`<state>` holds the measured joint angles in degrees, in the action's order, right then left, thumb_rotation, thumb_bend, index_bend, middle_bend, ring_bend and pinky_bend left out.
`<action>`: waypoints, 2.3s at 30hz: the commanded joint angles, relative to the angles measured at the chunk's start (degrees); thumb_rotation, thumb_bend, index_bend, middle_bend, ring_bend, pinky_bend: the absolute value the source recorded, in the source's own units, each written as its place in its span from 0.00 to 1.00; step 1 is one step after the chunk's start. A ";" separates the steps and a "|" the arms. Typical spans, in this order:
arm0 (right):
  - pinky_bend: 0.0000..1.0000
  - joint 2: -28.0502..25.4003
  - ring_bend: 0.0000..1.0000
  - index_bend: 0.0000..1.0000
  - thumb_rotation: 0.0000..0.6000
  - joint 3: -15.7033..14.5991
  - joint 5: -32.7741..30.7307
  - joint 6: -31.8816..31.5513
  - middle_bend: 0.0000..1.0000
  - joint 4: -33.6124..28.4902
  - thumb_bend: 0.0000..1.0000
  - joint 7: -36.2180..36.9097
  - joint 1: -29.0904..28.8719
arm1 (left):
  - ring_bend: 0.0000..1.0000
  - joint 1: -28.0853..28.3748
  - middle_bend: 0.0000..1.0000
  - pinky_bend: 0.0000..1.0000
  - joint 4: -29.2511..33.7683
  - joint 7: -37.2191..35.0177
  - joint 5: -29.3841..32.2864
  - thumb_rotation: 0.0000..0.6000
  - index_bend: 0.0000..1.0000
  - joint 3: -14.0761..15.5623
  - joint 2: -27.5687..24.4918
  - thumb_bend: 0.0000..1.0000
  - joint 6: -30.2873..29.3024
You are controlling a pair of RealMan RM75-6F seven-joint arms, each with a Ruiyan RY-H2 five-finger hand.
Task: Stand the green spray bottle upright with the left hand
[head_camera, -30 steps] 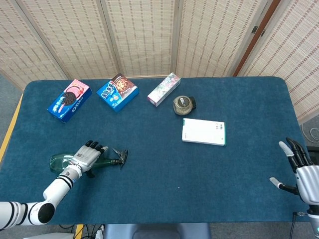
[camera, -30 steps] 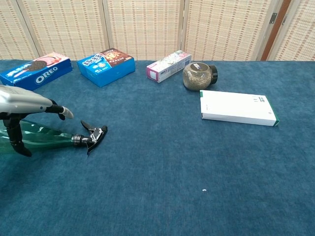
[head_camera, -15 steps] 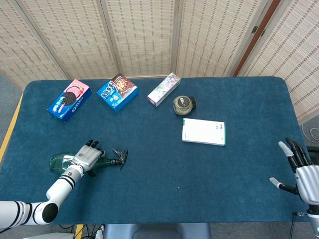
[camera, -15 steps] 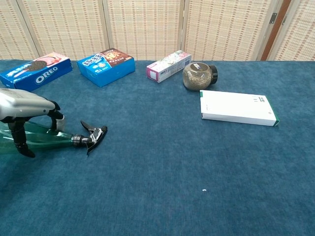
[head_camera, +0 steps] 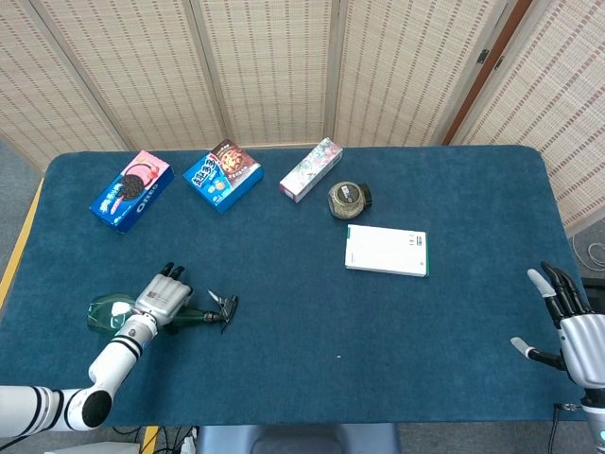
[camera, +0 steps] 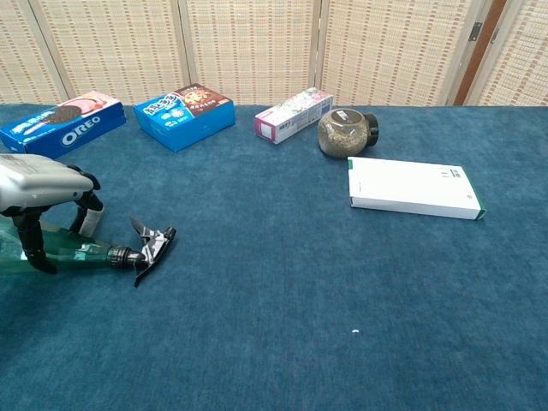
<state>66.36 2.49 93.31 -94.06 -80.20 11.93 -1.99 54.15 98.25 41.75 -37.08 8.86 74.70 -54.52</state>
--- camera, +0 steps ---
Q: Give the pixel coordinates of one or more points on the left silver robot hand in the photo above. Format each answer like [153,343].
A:
[38,180]

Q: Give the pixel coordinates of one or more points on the blue chocolate cookie box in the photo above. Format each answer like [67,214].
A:
[188,124]

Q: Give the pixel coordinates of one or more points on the brown wooden post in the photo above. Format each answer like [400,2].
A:
[479,55]

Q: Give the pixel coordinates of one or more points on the blue Oreo cookie box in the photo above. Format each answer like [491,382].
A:
[77,128]

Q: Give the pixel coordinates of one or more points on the floral toothpaste box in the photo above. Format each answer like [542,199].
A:
[295,120]

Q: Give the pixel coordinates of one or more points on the green transparent spray bottle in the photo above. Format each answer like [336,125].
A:
[90,254]

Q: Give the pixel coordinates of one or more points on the black screen hinge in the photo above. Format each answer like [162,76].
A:
[495,35]
[474,31]

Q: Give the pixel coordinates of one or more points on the blue table cloth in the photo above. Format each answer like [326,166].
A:
[274,278]

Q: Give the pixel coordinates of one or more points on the white flat box green edge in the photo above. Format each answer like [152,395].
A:
[411,184]

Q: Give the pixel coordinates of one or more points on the bamboo folding screen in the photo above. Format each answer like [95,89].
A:
[252,47]

